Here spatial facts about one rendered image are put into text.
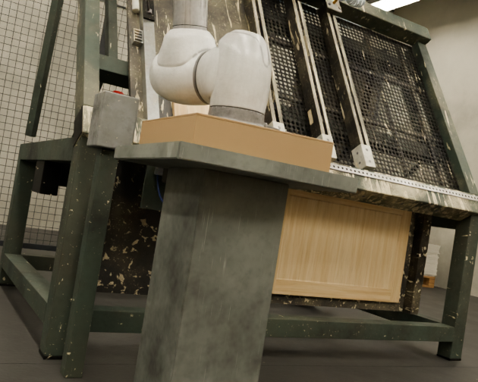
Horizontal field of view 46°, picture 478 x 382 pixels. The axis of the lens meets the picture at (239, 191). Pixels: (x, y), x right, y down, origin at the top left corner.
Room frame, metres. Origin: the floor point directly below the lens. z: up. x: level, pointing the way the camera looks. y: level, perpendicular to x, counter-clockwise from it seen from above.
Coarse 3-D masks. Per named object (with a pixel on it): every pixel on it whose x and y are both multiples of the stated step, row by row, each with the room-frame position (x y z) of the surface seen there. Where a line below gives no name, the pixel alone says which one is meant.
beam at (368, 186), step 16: (80, 112) 2.00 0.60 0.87; (80, 128) 1.96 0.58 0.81; (352, 176) 2.59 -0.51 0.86; (320, 192) 2.56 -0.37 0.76; (336, 192) 2.58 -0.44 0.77; (368, 192) 2.62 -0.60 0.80; (384, 192) 2.66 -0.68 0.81; (400, 192) 2.72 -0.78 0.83; (416, 192) 2.79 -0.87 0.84; (432, 192) 2.87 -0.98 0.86; (400, 208) 2.83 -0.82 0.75; (416, 208) 2.85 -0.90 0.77; (432, 208) 2.88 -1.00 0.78; (448, 208) 2.90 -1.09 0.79; (464, 208) 2.95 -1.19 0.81
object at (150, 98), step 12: (144, 24) 2.35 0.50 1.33; (144, 36) 2.32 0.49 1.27; (144, 48) 2.29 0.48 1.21; (144, 60) 2.26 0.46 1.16; (144, 72) 2.24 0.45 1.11; (144, 84) 2.22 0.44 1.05; (144, 96) 2.20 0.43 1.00; (156, 96) 2.20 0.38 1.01; (144, 108) 2.18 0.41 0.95; (156, 108) 2.17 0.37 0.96
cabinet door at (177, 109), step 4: (172, 104) 2.28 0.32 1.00; (176, 104) 2.27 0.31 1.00; (172, 108) 2.27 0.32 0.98; (176, 108) 2.26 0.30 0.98; (180, 108) 2.27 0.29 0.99; (184, 108) 2.28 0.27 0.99; (188, 108) 2.30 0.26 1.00; (192, 108) 2.31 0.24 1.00; (196, 108) 2.32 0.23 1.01; (200, 108) 2.33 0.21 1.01; (204, 108) 2.34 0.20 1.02; (208, 108) 2.35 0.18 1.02; (176, 112) 2.25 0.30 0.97; (180, 112) 2.26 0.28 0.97; (184, 112) 2.27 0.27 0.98; (188, 112) 2.29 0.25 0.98; (192, 112) 2.30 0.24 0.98; (200, 112) 2.32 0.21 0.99; (204, 112) 2.33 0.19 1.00
